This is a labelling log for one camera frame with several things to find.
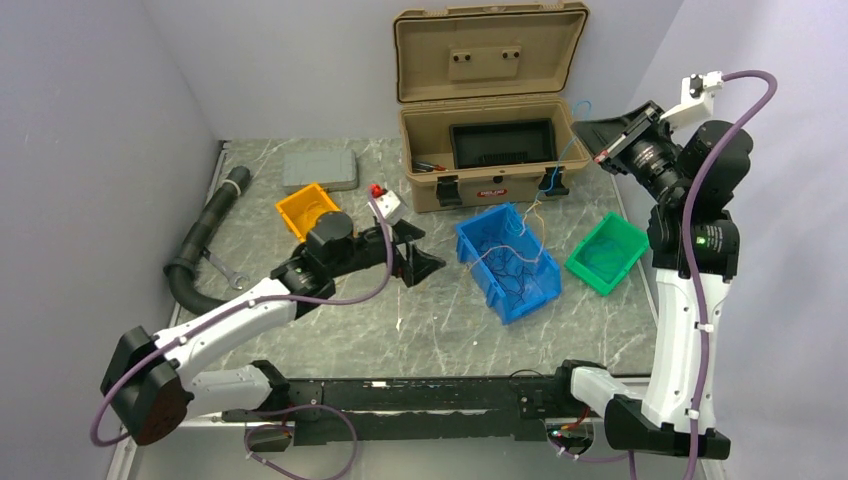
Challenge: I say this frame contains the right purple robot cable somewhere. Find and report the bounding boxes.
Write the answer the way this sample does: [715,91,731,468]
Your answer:
[546,69,780,480]

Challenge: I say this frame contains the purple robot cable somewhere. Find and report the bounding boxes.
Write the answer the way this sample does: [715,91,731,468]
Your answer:
[546,69,780,480]
[90,192,395,480]

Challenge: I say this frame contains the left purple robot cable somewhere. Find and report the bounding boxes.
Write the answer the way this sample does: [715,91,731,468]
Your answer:
[90,192,395,480]

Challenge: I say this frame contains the orange plastic bin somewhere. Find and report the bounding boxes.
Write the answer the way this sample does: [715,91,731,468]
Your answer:
[275,183,340,243]

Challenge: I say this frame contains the black corrugated hose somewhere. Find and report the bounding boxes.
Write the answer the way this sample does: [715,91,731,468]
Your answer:
[163,165,252,316]

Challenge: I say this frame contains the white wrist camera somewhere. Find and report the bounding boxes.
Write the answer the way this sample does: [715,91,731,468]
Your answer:
[661,71,724,132]
[368,184,408,226]

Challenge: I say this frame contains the grey plastic case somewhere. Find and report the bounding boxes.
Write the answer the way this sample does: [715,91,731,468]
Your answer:
[282,148,359,194]

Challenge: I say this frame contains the silver wrench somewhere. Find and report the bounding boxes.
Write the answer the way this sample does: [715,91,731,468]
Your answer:
[202,248,250,291]

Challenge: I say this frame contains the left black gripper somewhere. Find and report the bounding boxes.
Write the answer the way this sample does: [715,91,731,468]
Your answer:
[329,218,445,286]

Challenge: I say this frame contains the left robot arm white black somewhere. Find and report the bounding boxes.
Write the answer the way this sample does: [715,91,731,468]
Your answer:
[101,212,446,445]

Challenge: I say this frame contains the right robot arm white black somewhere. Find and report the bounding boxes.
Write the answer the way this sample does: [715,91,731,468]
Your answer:
[550,102,754,460]

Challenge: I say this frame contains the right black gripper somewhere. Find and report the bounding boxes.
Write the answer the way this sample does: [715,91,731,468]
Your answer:
[572,100,689,203]

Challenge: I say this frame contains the green plastic bin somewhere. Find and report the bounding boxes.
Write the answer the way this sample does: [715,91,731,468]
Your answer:
[564,212,649,296]

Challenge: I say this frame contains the tan open toolbox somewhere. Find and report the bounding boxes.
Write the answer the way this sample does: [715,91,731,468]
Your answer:
[393,1,590,213]

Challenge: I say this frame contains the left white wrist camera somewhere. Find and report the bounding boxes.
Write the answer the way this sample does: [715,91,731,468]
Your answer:
[368,184,408,226]

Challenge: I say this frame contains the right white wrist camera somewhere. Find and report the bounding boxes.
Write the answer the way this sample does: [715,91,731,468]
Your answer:
[661,71,724,132]

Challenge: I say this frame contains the black tray in toolbox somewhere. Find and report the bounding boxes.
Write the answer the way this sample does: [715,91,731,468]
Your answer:
[449,118,558,169]

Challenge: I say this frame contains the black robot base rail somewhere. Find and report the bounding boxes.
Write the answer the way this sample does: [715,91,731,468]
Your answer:
[221,369,597,446]

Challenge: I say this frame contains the screwdrivers in toolbox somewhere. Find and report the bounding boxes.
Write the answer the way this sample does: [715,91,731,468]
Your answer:
[411,161,447,173]

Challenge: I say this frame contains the blue plastic bin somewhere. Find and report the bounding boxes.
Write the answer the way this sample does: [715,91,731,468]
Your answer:
[455,203,563,325]

